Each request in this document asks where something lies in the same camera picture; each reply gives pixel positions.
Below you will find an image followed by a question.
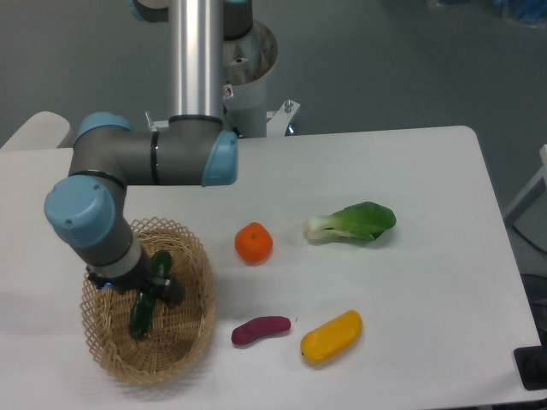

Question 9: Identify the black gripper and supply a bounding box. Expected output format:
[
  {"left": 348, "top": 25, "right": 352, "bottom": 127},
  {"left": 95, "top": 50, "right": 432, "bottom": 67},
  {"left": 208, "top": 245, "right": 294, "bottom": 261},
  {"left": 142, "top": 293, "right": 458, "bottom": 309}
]
[{"left": 87, "top": 249, "right": 185, "bottom": 308}]

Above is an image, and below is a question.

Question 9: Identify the dark green cucumber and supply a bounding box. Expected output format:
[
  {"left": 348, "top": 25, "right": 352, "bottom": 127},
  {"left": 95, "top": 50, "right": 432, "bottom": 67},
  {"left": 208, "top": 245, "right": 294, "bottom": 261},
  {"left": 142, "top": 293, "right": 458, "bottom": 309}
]
[{"left": 129, "top": 249, "right": 173, "bottom": 341}]

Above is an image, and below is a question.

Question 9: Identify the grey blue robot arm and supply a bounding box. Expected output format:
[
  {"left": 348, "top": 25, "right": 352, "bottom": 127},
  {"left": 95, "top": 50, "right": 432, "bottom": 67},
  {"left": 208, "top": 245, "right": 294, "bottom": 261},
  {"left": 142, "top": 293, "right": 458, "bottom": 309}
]
[{"left": 44, "top": 1, "right": 253, "bottom": 307}]

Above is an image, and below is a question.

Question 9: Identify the woven wicker basket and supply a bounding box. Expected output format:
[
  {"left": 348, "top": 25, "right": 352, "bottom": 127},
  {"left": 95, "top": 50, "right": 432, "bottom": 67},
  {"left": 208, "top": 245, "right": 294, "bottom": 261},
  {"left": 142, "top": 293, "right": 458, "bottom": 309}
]
[{"left": 80, "top": 217, "right": 215, "bottom": 384}]

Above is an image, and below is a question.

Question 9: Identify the orange tangerine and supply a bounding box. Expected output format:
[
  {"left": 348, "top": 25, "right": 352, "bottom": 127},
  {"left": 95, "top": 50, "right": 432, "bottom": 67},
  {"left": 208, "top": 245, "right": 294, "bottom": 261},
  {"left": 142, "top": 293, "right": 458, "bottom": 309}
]
[{"left": 234, "top": 222, "right": 274, "bottom": 265}]

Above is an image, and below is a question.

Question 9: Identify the purple sweet potato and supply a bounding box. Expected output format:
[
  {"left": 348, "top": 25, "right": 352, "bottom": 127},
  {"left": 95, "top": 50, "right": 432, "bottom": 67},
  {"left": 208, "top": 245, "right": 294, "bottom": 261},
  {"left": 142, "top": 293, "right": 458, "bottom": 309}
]
[{"left": 231, "top": 316, "right": 291, "bottom": 346}]

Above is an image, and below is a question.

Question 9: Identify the yellow mango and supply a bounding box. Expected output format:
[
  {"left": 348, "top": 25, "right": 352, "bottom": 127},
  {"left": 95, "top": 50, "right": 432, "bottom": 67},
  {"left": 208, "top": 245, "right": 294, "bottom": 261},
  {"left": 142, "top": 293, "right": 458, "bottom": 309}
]
[{"left": 300, "top": 309, "right": 363, "bottom": 365}]

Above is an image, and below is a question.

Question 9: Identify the white chair armrest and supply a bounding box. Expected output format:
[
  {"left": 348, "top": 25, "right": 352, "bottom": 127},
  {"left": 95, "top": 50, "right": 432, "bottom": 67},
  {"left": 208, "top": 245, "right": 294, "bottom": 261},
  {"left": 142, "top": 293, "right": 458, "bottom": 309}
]
[{"left": 1, "top": 111, "right": 74, "bottom": 152}]

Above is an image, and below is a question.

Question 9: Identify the green bok choy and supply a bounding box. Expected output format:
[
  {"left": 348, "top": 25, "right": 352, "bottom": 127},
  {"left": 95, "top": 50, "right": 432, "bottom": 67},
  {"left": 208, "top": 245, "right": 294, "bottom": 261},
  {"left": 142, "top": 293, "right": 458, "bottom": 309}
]
[{"left": 303, "top": 202, "right": 397, "bottom": 242}]

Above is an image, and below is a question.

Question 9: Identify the black device at edge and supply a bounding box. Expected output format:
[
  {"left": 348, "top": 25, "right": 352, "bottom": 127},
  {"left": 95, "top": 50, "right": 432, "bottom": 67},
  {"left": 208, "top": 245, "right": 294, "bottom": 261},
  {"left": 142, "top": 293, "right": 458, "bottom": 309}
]
[{"left": 514, "top": 346, "right": 546, "bottom": 391}]

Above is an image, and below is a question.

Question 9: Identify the white furniture at right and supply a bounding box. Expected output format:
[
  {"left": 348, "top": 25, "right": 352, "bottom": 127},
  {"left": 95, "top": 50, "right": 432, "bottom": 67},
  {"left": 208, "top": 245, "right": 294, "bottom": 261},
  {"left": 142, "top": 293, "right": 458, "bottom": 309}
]
[{"left": 503, "top": 144, "right": 546, "bottom": 226}]

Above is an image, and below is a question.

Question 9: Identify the black cable on pedestal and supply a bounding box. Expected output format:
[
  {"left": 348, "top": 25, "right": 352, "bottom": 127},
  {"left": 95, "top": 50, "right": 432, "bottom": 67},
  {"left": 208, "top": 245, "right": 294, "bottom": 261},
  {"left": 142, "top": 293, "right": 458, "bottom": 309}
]
[{"left": 221, "top": 104, "right": 243, "bottom": 138}]

